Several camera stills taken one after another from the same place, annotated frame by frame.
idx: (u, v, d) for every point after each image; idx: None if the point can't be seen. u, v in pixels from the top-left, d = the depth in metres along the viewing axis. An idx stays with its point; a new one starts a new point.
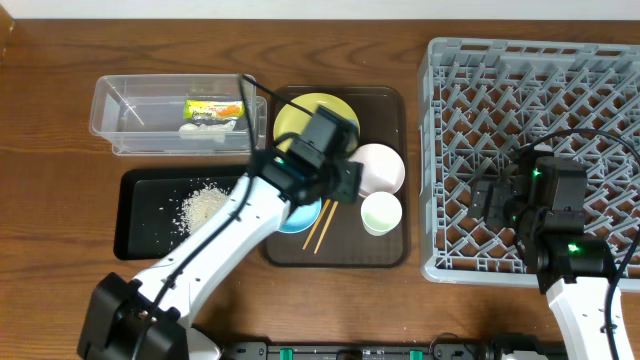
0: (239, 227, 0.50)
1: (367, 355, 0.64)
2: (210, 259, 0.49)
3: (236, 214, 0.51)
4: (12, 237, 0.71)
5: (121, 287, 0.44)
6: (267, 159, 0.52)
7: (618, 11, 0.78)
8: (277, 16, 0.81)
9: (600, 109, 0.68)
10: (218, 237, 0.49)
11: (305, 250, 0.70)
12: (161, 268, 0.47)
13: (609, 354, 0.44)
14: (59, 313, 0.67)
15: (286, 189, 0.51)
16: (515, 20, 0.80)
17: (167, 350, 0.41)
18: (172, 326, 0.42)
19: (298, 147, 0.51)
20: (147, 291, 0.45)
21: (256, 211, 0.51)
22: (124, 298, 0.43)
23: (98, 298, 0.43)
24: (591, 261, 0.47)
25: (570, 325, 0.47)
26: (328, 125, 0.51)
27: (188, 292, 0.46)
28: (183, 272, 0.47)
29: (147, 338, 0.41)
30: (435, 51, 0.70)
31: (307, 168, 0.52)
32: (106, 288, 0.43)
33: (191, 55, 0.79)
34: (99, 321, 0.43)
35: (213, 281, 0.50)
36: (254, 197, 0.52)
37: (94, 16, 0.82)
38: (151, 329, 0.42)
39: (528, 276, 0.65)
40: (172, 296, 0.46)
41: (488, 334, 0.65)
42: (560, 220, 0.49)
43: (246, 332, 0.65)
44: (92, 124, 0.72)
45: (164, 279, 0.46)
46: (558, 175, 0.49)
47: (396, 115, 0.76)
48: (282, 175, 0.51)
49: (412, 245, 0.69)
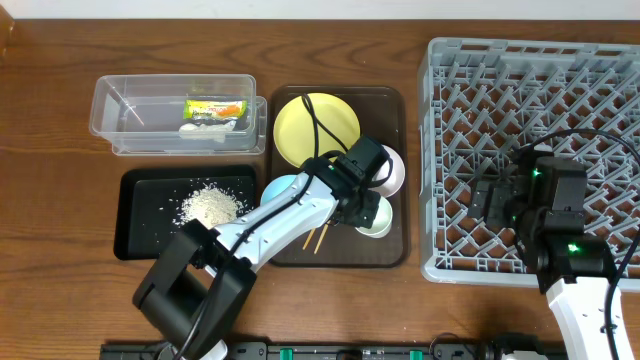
0: (302, 208, 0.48)
1: (367, 355, 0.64)
2: (279, 227, 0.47)
3: (298, 198, 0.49)
4: (12, 237, 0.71)
5: (200, 233, 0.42)
6: (319, 164, 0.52)
7: (618, 11, 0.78)
8: (277, 16, 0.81)
9: (600, 109, 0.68)
10: (283, 214, 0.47)
11: (305, 250, 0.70)
12: (233, 223, 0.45)
13: (609, 354, 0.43)
14: (60, 312, 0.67)
15: (337, 193, 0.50)
16: (515, 20, 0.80)
17: (238, 293, 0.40)
18: (245, 273, 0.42)
19: (344, 164, 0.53)
20: (222, 239, 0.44)
21: (317, 198, 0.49)
22: (203, 243, 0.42)
23: (177, 238, 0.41)
24: (592, 261, 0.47)
25: (570, 325, 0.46)
26: (374, 148, 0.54)
27: (257, 250, 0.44)
28: (254, 230, 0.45)
29: (221, 281, 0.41)
30: (435, 51, 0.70)
31: (352, 179, 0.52)
32: (188, 230, 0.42)
33: (191, 55, 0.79)
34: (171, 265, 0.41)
35: (272, 254, 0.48)
36: (315, 188, 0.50)
37: (94, 16, 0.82)
38: (226, 272, 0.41)
39: (528, 276, 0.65)
40: (244, 250, 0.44)
41: (488, 334, 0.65)
42: (560, 220, 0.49)
43: (246, 332, 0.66)
44: (92, 124, 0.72)
45: (238, 232, 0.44)
46: (559, 175, 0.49)
47: (396, 115, 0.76)
48: (332, 180, 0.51)
49: (413, 245, 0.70)
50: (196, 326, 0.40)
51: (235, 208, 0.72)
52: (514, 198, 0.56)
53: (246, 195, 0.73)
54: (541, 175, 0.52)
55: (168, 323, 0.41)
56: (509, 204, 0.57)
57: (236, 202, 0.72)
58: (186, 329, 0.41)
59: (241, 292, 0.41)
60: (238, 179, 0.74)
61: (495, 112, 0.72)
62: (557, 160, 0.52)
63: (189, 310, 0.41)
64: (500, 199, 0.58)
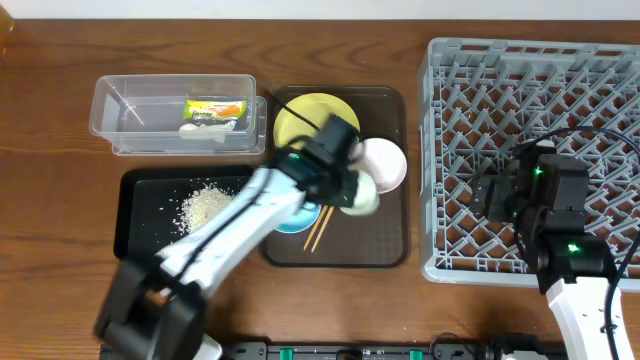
0: (257, 211, 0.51)
1: (367, 355, 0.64)
2: (229, 240, 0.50)
3: (255, 200, 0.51)
4: (12, 237, 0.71)
5: (147, 263, 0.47)
6: (283, 157, 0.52)
7: (618, 11, 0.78)
8: (277, 17, 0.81)
9: (600, 109, 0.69)
10: (236, 224, 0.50)
11: (305, 250, 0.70)
12: (185, 245, 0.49)
13: (609, 354, 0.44)
14: (60, 312, 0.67)
15: (300, 185, 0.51)
16: (515, 20, 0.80)
17: (190, 320, 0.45)
18: (194, 297, 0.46)
19: (310, 148, 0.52)
20: (169, 263, 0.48)
21: (272, 199, 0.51)
22: (149, 274, 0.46)
23: (127, 269, 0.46)
24: (592, 261, 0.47)
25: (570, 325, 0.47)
26: (339, 129, 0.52)
27: (210, 268, 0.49)
28: (204, 249, 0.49)
29: (171, 308, 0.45)
30: (435, 51, 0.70)
31: (320, 165, 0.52)
32: (133, 263, 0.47)
33: (191, 56, 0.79)
34: (123, 294, 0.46)
35: (234, 259, 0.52)
36: (273, 185, 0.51)
37: (94, 16, 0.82)
38: (176, 299, 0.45)
39: (529, 276, 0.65)
40: (195, 271, 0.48)
41: (488, 334, 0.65)
42: (561, 219, 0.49)
43: (246, 332, 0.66)
44: (92, 124, 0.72)
45: (188, 254, 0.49)
46: (560, 175, 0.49)
47: (396, 115, 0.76)
48: (296, 172, 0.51)
49: (413, 245, 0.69)
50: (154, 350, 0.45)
51: None
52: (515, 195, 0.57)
53: None
54: (543, 174, 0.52)
55: (129, 348, 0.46)
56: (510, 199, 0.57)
57: None
58: (146, 352, 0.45)
59: (193, 318, 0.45)
60: (238, 179, 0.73)
61: (495, 112, 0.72)
62: (559, 159, 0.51)
63: (146, 335, 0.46)
64: (501, 195, 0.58)
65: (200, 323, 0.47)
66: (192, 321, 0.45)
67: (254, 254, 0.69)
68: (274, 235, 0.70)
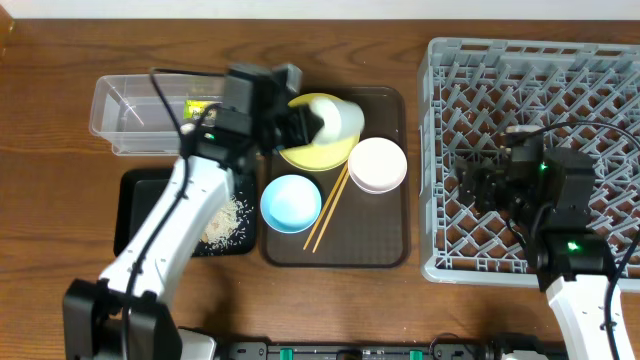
0: (188, 206, 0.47)
1: (367, 355, 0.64)
2: (170, 238, 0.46)
3: (182, 193, 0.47)
4: (13, 237, 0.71)
5: (91, 288, 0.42)
6: (197, 136, 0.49)
7: (618, 11, 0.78)
8: (277, 17, 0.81)
9: (600, 109, 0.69)
10: (167, 221, 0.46)
11: (305, 250, 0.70)
12: (122, 261, 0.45)
13: (609, 353, 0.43)
14: (59, 312, 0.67)
15: (224, 161, 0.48)
16: (515, 20, 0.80)
17: (154, 327, 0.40)
18: (150, 306, 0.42)
19: (224, 122, 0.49)
20: (116, 285, 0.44)
21: (201, 186, 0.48)
22: (96, 297, 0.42)
23: (69, 306, 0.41)
24: (592, 259, 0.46)
25: (571, 323, 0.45)
26: (246, 87, 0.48)
27: (156, 274, 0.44)
28: (146, 257, 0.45)
29: (131, 324, 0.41)
30: (435, 51, 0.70)
31: (241, 135, 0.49)
32: (75, 294, 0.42)
33: (191, 56, 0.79)
34: (79, 330, 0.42)
35: (180, 260, 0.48)
36: (197, 173, 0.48)
37: (94, 16, 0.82)
38: (132, 314, 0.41)
39: (529, 275, 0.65)
40: (143, 282, 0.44)
41: (487, 334, 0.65)
42: (563, 217, 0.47)
43: (246, 332, 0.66)
44: (92, 124, 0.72)
45: (129, 268, 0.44)
46: (565, 172, 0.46)
47: (396, 115, 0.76)
48: (217, 148, 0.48)
49: (413, 245, 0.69)
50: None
51: (235, 208, 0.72)
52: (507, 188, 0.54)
53: (246, 195, 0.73)
54: (549, 170, 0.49)
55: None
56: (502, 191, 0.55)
57: (236, 202, 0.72)
58: None
59: (157, 325, 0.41)
60: None
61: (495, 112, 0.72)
62: (568, 152, 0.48)
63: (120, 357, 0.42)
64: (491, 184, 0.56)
65: (169, 328, 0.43)
66: (158, 328, 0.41)
67: (254, 254, 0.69)
68: (274, 235, 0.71)
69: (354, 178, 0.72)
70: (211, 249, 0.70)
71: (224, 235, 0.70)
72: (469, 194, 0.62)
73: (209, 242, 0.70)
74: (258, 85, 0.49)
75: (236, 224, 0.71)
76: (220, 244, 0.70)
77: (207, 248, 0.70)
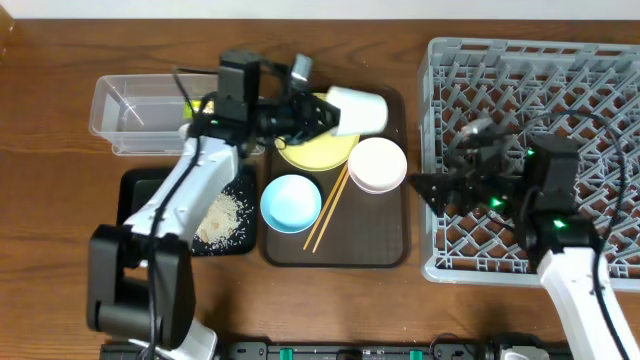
0: (203, 169, 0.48)
1: (367, 355, 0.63)
2: (189, 194, 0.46)
3: (197, 160, 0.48)
4: (12, 237, 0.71)
5: (115, 232, 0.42)
6: (202, 124, 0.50)
7: (618, 11, 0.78)
8: (277, 17, 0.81)
9: (600, 109, 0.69)
10: (184, 180, 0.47)
11: (305, 250, 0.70)
12: (143, 213, 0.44)
13: (601, 318, 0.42)
14: (59, 312, 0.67)
15: (232, 140, 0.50)
16: (515, 20, 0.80)
17: (178, 263, 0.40)
18: (174, 244, 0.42)
19: (224, 110, 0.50)
20: (140, 229, 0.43)
21: (213, 155, 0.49)
22: (121, 238, 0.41)
23: (94, 248, 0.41)
24: (578, 235, 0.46)
25: (562, 294, 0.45)
26: (238, 74, 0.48)
27: (178, 221, 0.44)
28: (167, 207, 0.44)
29: (157, 263, 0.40)
30: (435, 51, 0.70)
31: (241, 121, 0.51)
32: (99, 236, 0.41)
33: (191, 56, 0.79)
34: (103, 274, 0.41)
35: (195, 218, 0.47)
36: (207, 146, 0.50)
37: (94, 16, 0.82)
38: (156, 254, 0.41)
39: (529, 275, 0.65)
40: (168, 227, 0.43)
41: (488, 334, 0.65)
42: (549, 201, 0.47)
43: (246, 332, 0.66)
44: (92, 124, 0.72)
45: (152, 215, 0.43)
46: (551, 158, 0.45)
47: (396, 114, 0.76)
48: (222, 131, 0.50)
49: (413, 245, 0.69)
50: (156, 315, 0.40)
51: (235, 208, 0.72)
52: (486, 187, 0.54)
53: (246, 194, 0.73)
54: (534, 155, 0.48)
55: (129, 326, 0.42)
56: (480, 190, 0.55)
57: (236, 202, 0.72)
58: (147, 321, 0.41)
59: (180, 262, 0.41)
60: (238, 179, 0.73)
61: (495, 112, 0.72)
62: (549, 139, 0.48)
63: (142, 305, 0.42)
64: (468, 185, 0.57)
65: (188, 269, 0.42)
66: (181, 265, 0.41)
67: (254, 254, 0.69)
68: (274, 234, 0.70)
69: (354, 177, 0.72)
70: (211, 249, 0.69)
71: (224, 235, 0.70)
72: (433, 202, 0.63)
73: (209, 242, 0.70)
74: (249, 72, 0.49)
75: (236, 224, 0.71)
76: (220, 244, 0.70)
77: (207, 248, 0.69)
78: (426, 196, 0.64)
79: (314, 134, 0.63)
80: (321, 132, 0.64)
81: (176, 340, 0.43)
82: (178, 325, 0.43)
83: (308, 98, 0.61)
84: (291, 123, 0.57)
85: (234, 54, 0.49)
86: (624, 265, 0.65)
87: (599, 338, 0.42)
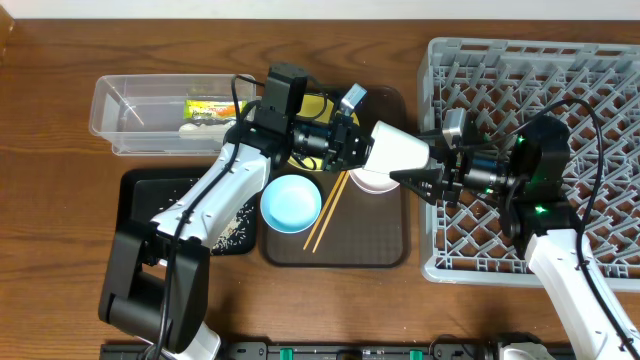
0: (234, 177, 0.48)
1: (367, 355, 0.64)
2: (218, 198, 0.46)
3: (230, 167, 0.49)
4: (12, 237, 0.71)
5: (139, 228, 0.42)
6: (241, 131, 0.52)
7: (617, 11, 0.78)
8: (277, 17, 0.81)
9: (600, 109, 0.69)
10: (215, 185, 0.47)
11: (305, 250, 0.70)
12: (170, 211, 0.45)
13: (589, 290, 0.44)
14: (60, 312, 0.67)
15: (267, 150, 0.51)
16: (514, 20, 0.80)
17: (196, 269, 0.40)
18: (196, 248, 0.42)
19: (264, 120, 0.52)
20: (165, 228, 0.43)
21: (246, 164, 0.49)
22: (144, 237, 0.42)
23: (118, 241, 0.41)
24: (560, 220, 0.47)
25: (550, 273, 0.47)
26: (284, 87, 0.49)
27: (203, 226, 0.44)
28: (196, 209, 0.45)
29: (175, 264, 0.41)
30: (435, 51, 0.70)
31: (278, 134, 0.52)
32: (125, 230, 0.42)
33: (191, 56, 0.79)
34: (122, 269, 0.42)
35: (221, 225, 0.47)
36: (242, 154, 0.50)
37: (94, 16, 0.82)
38: (177, 256, 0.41)
39: (528, 275, 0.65)
40: (192, 230, 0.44)
41: (488, 334, 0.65)
42: (535, 189, 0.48)
43: (246, 332, 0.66)
44: (92, 124, 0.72)
45: (179, 216, 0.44)
46: (541, 151, 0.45)
47: (397, 114, 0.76)
48: (258, 143, 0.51)
49: (413, 245, 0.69)
50: (167, 318, 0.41)
51: None
52: (472, 177, 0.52)
53: None
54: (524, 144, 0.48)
55: (138, 323, 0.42)
56: (464, 182, 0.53)
57: None
58: (157, 321, 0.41)
59: (199, 268, 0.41)
60: None
61: (495, 112, 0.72)
62: (546, 126, 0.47)
63: (154, 304, 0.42)
64: (451, 172, 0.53)
65: (204, 274, 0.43)
66: (200, 271, 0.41)
67: (254, 254, 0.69)
68: (274, 234, 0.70)
69: (354, 177, 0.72)
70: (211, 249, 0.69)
71: (224, 235, 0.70)
72: (428, 196, 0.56)
73: None
74: (295, 86, 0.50)
75: (236, 224, 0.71)
76: (220, 244, 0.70)
77: None
78: (417, 181, 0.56)
79: (346, 163, 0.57)
80: (357, 164, 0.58)
81: (182, 346, 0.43)
82: (186, 330, 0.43)
83: (349, 124, 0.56)
84: (322, 145, 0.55)
85: (284, 67, 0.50)
86: (624, 265, 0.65)
87: (589, 311, 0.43)
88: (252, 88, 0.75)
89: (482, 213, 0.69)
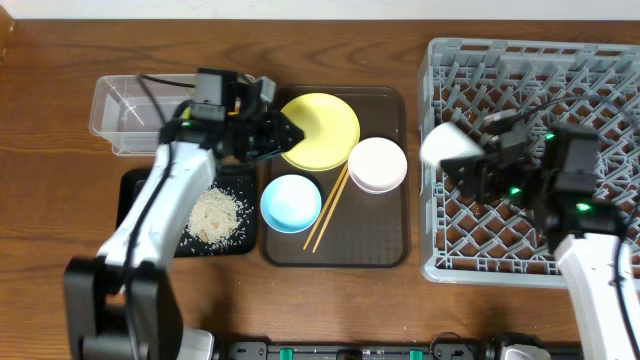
0: (176, 181, 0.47)
1: (367, 355, 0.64)
2: (162, 206, 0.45)
3: (169, 171, 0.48)
4: (12, 237, 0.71)
5: (87, 265, 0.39)
6: (175, 128, 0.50)
7: (616, 12, 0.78)
8: (277, 17, 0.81)
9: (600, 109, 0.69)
10: (159, 196, 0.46)
11: (305, 250, 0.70)
12: (116, 238, 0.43)
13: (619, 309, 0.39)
14: (59, 312, 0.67)
15: (206, 143, 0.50)
16: (514, 20, 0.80)
17: (157, 292, 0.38)
18: (151, 270, 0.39)
19: (199, 113, 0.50)
20: (114, 258, 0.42)
21: (185, 164, 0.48)
22: (95, 273, 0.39)
23: (66, 285, 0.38)
24: (602, 220, 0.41)
25: (576, 280, 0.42)
26: (216, 78, 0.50)
27: (152, 241, 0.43)
28: (141, 229, 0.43)
29: (134, 294, 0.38)
30: (435, 51, 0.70)
31: (216, 123, 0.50)
32: (73, 271, 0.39)
33: (192, 56, 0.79)
34: (80, 311, 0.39)
35: (173, 233, 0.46)
36: (179, 153, 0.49)
37: (94, 17, 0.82)
38: (133, 283, 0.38)
39: (528, 275, 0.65)
40: (142, 253, 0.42)
41: (488, 334, 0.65)
42: (574, 181, 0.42)
43: (246, 332, 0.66)
44: (92, 124, 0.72)
45: (126, 242, 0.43)
46: (573, 137, 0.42)
47: (396, 115, 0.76)
48: (195, 136, 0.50)
49: (413, 244, 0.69)
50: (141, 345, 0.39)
51: (234, 208, 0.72)
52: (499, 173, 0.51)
53: (246, 195, 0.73)
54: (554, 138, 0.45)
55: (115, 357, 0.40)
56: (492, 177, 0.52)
57: (236, 202, 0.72)
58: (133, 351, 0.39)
59: (160, 289, 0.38)
60: (238, 179, 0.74)
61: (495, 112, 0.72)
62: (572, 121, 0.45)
63: (125, 334, 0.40)
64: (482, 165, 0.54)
65: (168, 294, 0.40)
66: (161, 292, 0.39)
67: (254, 255, 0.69)
68: (274, 234, 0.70)
69: (354, 178, 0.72)
70: (211, 249, 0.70)
71: (224, 235, 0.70)
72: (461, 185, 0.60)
73: (209, 242, 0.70)
74: (228, 78, 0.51)
75: (236, 224, 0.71)
76: (220, 244, 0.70)
77: (207, 248, 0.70)
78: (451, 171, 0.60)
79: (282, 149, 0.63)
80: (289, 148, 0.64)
81: None
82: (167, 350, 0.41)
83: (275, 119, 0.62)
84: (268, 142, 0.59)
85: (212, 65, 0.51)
86: None
87: (616, 333, 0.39)
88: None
89: (482, 213, 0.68)
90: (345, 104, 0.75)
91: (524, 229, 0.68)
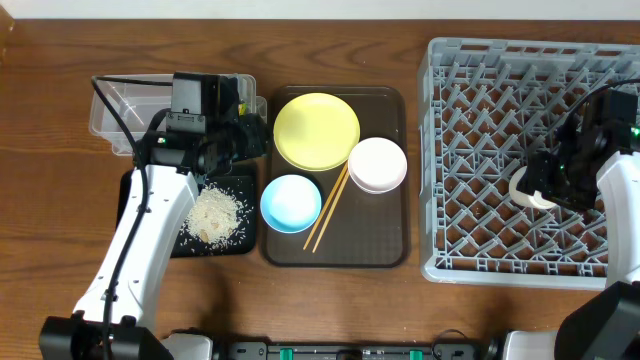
0: (152, 218, 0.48)
1: (367, 355, 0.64)
2: (141, 254, 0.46)
3: (145, 206, 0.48)
4: (12, 237, 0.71)
5: (63, 324, 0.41)
6: (151, 143, 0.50)
7: (617, 11, 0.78)
8: (277, 17, 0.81)
9: None
10: (135, 240, 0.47)
11: (305, 250, 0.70)
12: (94, 290, 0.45)
13: None
14: (59, 311, 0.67)
15: (183, 164, 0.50)
16: (514, 20, 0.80)
17: (138, 353, 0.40)
18: (130, 331, 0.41)
19: (178, 124, 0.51)
20: (93, 315, 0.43)
21: (163, 195, 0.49)
22: (73, 333, 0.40)
23: (45, 345, 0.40)
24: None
25: (615, 189, 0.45)
26: (194, 84, 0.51)
27: (131, 294, 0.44)
28: (119, 281, 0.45)
29: (114, 353, 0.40)
30: (435, 51, 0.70)
31: (195, 135, 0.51)
32: (50, 332, 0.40)
33: (191, 56, 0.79)
34: None
35: (156, 275, 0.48)
36: (155, 184, 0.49)
37: (93, 16, 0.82)
38: (114, 345, 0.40)
39: (528, 276, 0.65)
40: (121, 308, 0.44)
41: (488, 334, 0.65)
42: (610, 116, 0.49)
43: (246, 332, 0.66)
44: (92, 124, 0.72)
45: (104, 295, 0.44)
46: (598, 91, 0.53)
47: (396, 115, 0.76)
48: (174, 151, 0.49)
49: (413, 245, 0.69)
50: None
51: (235, 208, 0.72)
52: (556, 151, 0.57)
53: (246, 195, 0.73)
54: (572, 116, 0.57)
55: None
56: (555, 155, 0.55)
57: (236, 202, 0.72)
58: None
59: (141, 349, 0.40)
60: (238, 179, 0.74)
61: (495, 112, 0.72)
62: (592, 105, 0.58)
63: None
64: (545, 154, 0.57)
65: (154, 346, 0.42)
66: (143, 351, 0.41)
67: (254, 255, 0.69)
68: (274, 235, 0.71)
69: (354, 178, 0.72)
70: (211, 249, 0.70)
71: (224, 235, 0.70)
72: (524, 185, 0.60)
73: (209, 242, 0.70)
74: (206, 84, 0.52)
75: (236, 224, 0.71)
76: (220, 244, 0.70)
77: (207, 248, 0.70)
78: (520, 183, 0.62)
79: (256, 152, 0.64)
80: (262, 153, 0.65)
81: None
82: None
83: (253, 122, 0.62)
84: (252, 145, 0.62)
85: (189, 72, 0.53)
86: None
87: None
88: (242, 86, 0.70)
89: (482, 213, 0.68)
90: (345, 104, 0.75)
91: (524, 229, 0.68)
